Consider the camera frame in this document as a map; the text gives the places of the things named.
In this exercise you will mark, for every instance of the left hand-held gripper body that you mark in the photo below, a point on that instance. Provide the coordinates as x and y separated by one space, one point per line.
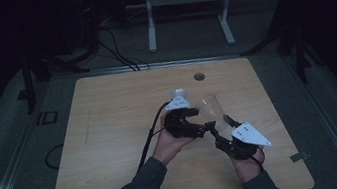
179 126

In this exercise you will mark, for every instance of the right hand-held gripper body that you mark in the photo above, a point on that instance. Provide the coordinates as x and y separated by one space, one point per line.
241 146

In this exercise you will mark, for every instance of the single clear plastic cup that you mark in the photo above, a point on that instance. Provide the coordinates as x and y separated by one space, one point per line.
212 108

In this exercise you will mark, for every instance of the person's left hand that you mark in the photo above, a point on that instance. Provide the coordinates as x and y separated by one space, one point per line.
168 148

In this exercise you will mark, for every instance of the person's right hand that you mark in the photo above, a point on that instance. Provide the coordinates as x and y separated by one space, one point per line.
247 170

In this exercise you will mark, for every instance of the grey tape piece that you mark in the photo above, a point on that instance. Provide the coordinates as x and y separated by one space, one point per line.
298 157

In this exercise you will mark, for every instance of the black tripod stand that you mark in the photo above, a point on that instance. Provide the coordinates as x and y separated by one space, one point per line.
300 61
28 85

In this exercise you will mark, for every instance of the dark equipment with red light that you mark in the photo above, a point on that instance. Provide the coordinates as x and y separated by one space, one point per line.
88 15

